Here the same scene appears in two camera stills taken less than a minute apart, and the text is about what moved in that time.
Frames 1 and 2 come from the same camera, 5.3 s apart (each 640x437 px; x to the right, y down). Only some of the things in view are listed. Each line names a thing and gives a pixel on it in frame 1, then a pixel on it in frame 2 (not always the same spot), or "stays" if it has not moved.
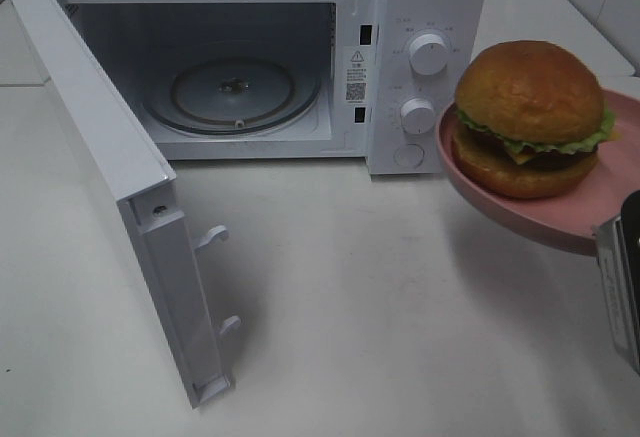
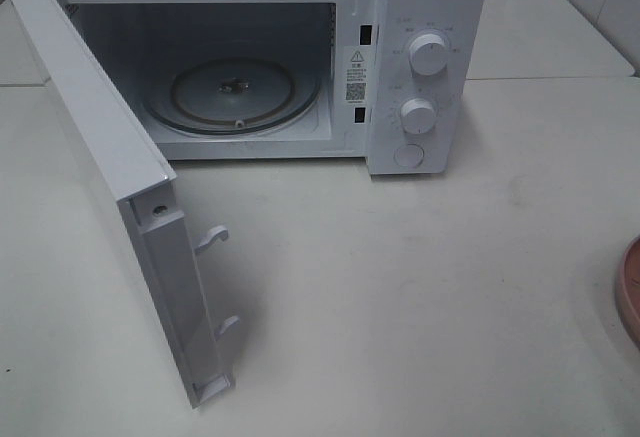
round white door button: [409, 155] stays
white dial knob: [428, 54] stays
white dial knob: [417, 116] stays
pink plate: [566, 220] -> [629, 289]
